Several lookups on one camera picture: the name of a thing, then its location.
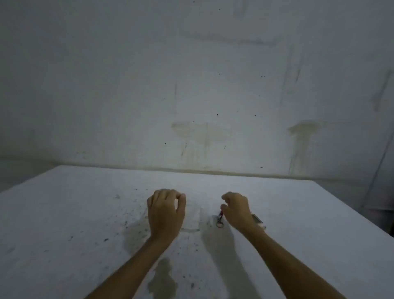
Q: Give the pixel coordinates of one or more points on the person's right thumb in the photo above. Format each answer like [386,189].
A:
[224,210]

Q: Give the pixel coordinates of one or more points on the person's left hand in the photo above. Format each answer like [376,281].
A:
[163,215]

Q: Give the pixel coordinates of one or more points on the person's right forearm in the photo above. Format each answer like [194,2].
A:
[292,265]

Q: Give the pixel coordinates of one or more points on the person's right hand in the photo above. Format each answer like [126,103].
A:
[240,214]

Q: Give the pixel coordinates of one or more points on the person's left thumb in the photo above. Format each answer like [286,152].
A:
[182,204]

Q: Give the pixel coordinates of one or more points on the small white rectangular object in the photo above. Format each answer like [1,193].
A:
[258,220]

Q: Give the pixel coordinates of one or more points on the person's left forearm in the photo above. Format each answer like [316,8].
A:
[132,268]

